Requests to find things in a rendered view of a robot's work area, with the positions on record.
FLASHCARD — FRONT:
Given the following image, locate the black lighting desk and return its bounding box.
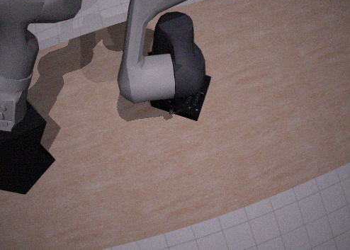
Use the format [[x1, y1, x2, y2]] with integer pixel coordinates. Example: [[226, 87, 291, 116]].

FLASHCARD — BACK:
[[150, 75, 211, 121]]

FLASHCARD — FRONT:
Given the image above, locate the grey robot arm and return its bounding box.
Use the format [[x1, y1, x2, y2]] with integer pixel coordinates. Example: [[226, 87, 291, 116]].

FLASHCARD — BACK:
[[0, 0, 205, 132]]

